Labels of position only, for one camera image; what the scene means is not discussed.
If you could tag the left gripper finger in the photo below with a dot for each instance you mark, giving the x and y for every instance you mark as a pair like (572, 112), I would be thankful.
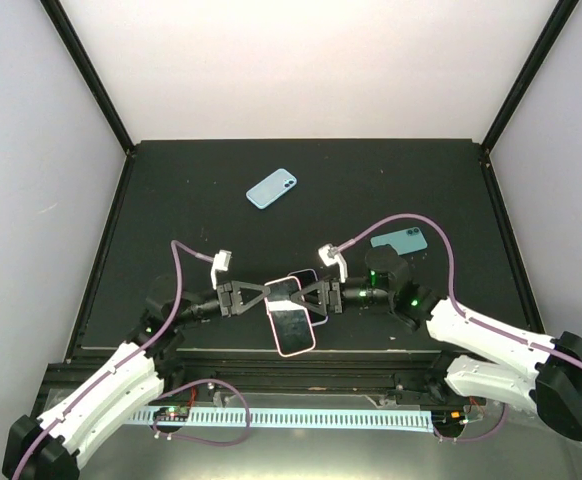
(239, 305)
(241, 286)

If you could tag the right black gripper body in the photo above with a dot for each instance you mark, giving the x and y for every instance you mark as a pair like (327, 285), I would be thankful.
(336, 303)

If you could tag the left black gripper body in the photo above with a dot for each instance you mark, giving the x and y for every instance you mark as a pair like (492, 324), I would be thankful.
(224, 298)

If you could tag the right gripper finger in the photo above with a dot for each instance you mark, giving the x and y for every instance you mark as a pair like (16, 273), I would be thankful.
(316, 292)
(319, 308)

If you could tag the lilac phone case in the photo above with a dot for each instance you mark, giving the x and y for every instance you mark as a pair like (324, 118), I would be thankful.
(306, 274)

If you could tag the black phone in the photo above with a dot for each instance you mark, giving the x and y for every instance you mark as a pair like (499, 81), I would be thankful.
(307, 277)

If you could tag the red phone case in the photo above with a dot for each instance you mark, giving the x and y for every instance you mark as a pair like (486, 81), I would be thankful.
(291, 330)

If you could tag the pink phone case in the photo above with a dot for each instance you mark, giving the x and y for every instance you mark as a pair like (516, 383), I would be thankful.
(311, 345)

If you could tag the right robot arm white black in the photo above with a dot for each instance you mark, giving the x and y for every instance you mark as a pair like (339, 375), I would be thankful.
(522, 369)

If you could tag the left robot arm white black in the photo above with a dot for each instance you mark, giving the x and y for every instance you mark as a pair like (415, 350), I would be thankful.
(58, 443)

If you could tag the teal phone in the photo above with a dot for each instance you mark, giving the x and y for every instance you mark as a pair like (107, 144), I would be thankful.
(407, 241)

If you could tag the light blue phone case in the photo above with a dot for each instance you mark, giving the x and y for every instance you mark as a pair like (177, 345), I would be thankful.
(271, 188)

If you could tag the left small circuit board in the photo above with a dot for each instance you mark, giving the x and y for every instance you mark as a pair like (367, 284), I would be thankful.
(171, 413)

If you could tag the small circuit board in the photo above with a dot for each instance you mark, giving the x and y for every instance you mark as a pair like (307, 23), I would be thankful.
(458, 417)
(171, 413)

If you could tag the right small circuit board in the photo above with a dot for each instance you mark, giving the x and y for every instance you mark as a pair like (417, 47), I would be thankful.
(458, 417)

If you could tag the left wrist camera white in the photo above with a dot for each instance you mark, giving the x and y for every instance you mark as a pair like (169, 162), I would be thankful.
(220, 264)

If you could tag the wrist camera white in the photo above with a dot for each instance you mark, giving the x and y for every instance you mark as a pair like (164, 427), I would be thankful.
(220, 264)
(331, 256)

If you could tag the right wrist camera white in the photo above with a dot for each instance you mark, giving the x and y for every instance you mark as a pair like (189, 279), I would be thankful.
(331, 256)

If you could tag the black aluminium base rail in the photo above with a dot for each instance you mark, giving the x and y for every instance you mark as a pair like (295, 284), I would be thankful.
(407, 378)

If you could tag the light blue slotted cable duct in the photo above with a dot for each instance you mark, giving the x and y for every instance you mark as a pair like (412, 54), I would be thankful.
(283, 418)

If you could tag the left black frame post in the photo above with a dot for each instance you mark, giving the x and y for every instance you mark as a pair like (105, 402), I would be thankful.
(58, 16)

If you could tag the black frame post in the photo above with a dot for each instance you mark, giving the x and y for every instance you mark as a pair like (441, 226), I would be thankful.
(58, 16)
(543, 45)

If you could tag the right black frame post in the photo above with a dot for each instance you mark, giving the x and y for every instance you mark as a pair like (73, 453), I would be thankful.
(543, 45)

